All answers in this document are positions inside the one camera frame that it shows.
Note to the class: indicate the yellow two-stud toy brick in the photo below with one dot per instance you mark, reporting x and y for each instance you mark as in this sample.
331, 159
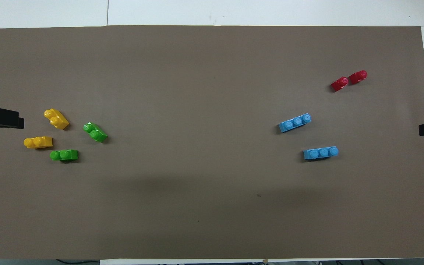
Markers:
41, 142
59, 119

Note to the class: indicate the blue three-stud toy brick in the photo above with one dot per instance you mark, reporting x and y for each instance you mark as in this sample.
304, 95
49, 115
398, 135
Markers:
318, 153
293, 124

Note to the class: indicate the green two-stud toy brick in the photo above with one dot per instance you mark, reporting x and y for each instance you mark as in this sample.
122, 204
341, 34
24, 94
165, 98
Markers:
98, 134
66, 155

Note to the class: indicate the brown table mat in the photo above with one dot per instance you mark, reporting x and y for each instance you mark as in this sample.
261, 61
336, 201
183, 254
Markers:
212, 176

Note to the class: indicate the red one-stud toy brick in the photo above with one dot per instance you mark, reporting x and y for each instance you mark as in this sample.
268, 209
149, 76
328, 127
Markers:
339, 84
357, 77

